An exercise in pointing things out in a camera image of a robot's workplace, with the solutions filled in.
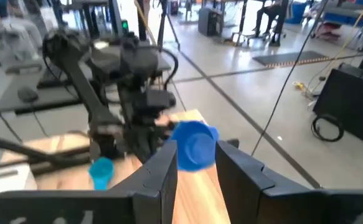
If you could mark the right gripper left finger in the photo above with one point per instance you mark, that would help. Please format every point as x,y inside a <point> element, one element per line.
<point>150,193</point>

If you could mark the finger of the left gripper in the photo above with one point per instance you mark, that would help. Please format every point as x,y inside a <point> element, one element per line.
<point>136,143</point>
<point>157,140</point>

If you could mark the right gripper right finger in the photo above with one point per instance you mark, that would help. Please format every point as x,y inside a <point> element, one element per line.
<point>246,193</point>

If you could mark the blue measuring cup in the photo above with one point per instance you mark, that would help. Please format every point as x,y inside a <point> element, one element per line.
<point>195,146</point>

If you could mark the teal measuring cup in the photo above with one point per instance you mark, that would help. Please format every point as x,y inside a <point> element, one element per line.
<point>101,171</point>

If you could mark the white plastic basket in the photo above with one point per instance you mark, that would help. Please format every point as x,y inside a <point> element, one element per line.
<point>7,183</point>

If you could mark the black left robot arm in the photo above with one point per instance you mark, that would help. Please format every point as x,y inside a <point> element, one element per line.
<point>81,84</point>

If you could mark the black tripod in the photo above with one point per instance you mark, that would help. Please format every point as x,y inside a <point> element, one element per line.
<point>162,25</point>

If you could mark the black computer mouse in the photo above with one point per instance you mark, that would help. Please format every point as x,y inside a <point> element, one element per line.
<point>28,94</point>

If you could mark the black computer tower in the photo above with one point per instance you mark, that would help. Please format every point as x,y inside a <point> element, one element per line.
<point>210,21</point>

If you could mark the grey side table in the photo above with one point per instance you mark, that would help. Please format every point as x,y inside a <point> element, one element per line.
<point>10,104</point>

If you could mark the black equipment box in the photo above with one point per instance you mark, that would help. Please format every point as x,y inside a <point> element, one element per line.
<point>349,102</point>

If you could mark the grey office chair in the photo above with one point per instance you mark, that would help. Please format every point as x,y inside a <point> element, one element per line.
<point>16,34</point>

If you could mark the black hazard-striped floor mat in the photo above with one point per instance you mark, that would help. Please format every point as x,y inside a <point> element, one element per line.
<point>287,57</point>

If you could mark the person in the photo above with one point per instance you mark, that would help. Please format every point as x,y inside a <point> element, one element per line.
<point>271,15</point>

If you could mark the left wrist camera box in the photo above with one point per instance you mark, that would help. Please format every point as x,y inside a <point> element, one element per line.
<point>159,99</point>

